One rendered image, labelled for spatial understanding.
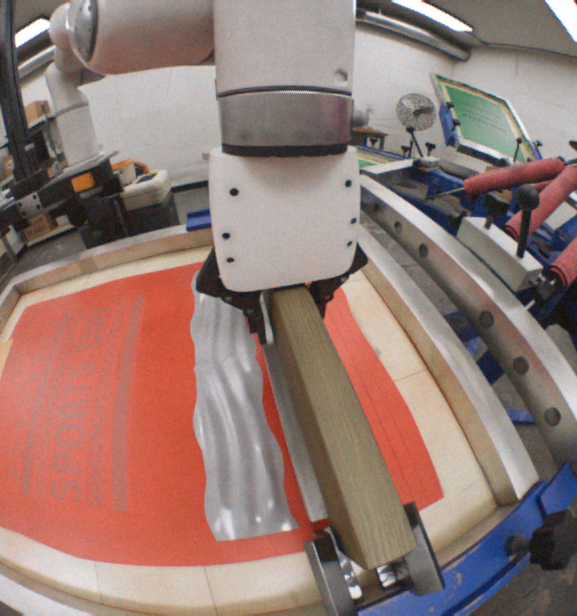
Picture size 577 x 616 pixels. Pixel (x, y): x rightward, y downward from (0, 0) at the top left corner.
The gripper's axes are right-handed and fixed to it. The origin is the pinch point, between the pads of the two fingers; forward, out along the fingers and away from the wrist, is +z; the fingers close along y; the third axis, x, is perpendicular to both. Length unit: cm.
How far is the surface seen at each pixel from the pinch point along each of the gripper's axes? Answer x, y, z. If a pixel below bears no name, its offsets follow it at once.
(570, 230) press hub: -4, -78, -7
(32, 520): 17.8, 33.1, 5.9
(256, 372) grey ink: 2.0, 3.8, 5.8
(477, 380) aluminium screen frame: 11.9, -17.4, 2.4
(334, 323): -2.4, -6.7, 5.9
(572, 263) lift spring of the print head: 7.0, -46.7, -6.4
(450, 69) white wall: -380, -404, -142
